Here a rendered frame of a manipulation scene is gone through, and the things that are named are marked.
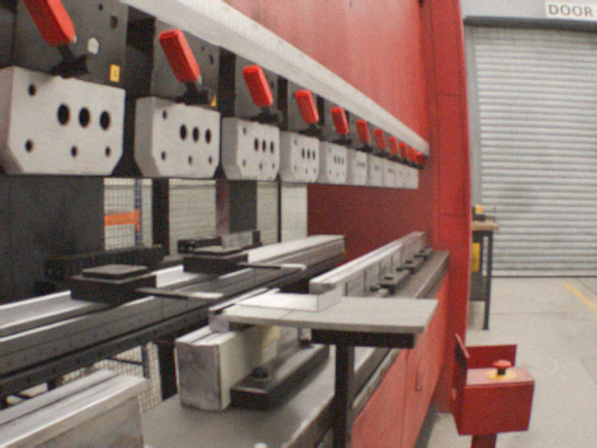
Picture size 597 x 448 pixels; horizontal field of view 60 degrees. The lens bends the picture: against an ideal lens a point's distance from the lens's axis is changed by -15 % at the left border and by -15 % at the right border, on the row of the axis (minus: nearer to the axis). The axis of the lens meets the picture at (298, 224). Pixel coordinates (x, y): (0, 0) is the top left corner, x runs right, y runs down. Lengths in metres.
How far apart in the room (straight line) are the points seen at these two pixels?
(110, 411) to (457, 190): 2.53
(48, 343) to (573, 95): 8.07
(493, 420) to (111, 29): 1.02
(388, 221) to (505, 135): 5.39
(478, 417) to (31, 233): 0.99
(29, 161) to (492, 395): 1.00
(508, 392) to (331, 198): 2.03
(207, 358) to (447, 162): 2.32
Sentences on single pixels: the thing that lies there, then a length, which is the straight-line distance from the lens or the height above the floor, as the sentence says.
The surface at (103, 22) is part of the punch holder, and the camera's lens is 0.52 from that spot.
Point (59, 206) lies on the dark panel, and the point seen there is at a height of 1.13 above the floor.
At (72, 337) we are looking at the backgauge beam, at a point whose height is 0.94.
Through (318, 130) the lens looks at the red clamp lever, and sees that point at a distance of 0.97.
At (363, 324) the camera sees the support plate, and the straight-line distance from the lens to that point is 0.72.
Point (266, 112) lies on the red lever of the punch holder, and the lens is 0.78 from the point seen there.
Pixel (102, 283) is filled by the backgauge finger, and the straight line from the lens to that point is 0.94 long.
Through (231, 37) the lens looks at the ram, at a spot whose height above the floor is 1.36.
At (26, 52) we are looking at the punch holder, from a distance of 0.45.
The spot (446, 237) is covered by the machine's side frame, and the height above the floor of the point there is 0.94.
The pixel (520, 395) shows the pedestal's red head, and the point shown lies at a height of 0.75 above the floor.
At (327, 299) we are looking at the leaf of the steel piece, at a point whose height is 1.01.
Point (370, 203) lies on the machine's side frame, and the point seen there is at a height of 1.11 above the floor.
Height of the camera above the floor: 1.16
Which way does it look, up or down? 3 degrees down
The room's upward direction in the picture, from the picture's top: straight up
